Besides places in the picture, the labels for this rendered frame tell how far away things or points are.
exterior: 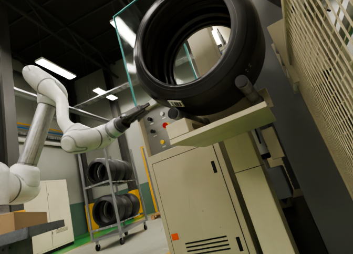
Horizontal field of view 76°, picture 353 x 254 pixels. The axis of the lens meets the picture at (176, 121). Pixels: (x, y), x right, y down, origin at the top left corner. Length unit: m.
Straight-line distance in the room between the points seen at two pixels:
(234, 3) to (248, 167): 0.70
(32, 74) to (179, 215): 1.21
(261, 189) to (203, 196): 0.47
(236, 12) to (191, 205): 1.12
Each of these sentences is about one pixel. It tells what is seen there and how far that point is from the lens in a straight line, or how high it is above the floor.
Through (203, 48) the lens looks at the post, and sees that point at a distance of 1.34.
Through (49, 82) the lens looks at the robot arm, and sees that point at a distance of 1.45.
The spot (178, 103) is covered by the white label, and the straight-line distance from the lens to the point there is 0.88.
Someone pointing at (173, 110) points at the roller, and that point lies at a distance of 0.88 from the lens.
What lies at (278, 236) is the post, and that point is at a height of 0.32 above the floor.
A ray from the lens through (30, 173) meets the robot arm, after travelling 1.52.
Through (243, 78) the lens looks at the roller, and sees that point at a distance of 0.81.
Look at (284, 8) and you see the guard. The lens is 0.72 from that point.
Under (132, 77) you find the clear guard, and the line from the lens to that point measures 1.92.
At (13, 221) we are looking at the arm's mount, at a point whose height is 0.69.
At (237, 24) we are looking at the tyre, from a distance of 0.88.
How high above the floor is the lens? 0.62
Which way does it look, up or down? 16 degrees up
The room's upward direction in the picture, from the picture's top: 17 degrees counter-clockwise
